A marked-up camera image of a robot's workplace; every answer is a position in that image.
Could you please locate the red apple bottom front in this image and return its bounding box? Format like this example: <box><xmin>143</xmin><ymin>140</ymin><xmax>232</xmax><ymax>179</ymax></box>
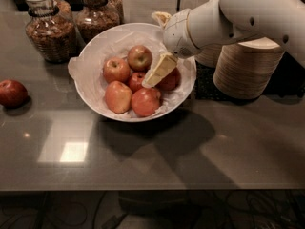
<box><xmin>132</xmin><ymin>88</ymin><xmax>161</xmax><ymax>117</ymax></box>

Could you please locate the right glass granola jar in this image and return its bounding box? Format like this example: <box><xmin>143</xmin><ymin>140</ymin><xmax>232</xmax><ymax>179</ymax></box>
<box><xmin>75</xmin><ymin>0</ymin><xmax>120</xmax><ymax>43</ymax></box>

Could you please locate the left glass granola jar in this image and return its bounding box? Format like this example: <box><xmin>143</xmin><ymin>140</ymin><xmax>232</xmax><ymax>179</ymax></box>
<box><xmin>25</xmin><ymin>0</ymin><xmax>76</xmax><ymax>63</ymax></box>

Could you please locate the small dark red apple centre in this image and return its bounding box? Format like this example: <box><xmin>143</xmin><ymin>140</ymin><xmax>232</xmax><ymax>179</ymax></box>
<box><xmin>128</xmin><ymin>72</ymin><xmax>145</xmax><ymax>93</ymax></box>

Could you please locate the red-yellow apple upper left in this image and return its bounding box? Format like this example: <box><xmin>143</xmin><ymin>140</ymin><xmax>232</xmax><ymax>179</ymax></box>
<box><xmin>103</xmin><ymin>57</ymin><xmax>131</xmax><ymax>83</ymax></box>

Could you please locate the white bowl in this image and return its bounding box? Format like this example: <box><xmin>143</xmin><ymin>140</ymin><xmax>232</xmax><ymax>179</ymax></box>
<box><xmin>72</xmin><ymin>22</ymin><xmax>197</xmax><ymax>123</ymax></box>

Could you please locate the stack of paper bowls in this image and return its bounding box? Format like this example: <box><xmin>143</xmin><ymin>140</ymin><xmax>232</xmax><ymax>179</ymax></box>
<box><xmin>194</xmin><ymin>44</ymin><xmax>222</xmax><ymax>68</ymax></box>
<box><xmin>213</xmin><ymin>37</ymin><xmax>284</xmax><ymax>100</ymax></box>

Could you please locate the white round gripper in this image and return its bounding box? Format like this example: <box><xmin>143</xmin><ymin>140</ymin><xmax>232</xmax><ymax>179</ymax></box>
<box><xmin>142</xmin><ymin>9</ymin><xmax>200</xmax><ymax>88</ymax></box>

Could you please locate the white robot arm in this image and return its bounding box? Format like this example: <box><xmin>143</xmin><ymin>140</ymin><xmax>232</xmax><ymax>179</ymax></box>
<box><xmin>143</xmin><ymin>0</ymin><xmax>305</xmax><ymax>87</ymax></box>

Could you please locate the front stack of paper bowls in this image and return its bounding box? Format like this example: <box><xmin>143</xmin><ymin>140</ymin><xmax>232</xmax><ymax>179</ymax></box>
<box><xmin>213</xmin><ymin>37</ymin><xmax>284</xmax><ymax>100</ymax></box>

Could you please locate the dark red apple on table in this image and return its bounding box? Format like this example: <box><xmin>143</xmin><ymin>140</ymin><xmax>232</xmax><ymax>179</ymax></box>
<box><xmin>0</xmin><ymin>79</ymin><xmax>28</xmax><ymax>108</ymax></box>

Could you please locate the glass granola jar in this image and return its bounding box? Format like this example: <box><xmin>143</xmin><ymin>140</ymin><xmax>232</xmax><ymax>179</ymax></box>
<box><xmin>75</xmin><ymin>0</ymin><xmax>120</xmax><ymax>43</ymax></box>
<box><xmin>25</xmin><ymin>0</ymin><xmax>76</xmax><ymax>63</ymax></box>

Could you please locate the pale red apple lower left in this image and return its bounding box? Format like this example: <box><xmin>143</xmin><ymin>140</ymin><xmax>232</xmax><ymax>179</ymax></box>
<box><xmin>105</xmin><ymin>81</ymin><xmax>132</xmax><ymax>115</ymax></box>

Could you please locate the dark red apple right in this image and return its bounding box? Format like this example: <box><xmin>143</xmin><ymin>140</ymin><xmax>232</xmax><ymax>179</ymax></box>
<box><xmin>157</xmin><ymin>68</ymin><xmax>180</xmax><ymax>91</ymax></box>

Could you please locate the back stack of paper bowls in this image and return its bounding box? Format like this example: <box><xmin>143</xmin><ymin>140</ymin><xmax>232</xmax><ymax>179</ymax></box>
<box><xmin>194</xmin><ymin>44</ymin><xmax>222</xmax><ymax>68</ymax></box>

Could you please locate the yellow-red apple top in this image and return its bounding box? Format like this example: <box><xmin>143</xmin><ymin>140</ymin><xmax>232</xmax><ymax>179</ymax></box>
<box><xmin>127</xmin><ymin>45</ymin><xmax>153</xmax><ymax>72</ymax></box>

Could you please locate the white paper bowl liner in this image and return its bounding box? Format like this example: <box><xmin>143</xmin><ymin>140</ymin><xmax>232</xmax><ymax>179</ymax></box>
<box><xmin>67</xmin><ymin>31</ymin><xmax>193</xmax><ymax>119</ymax></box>

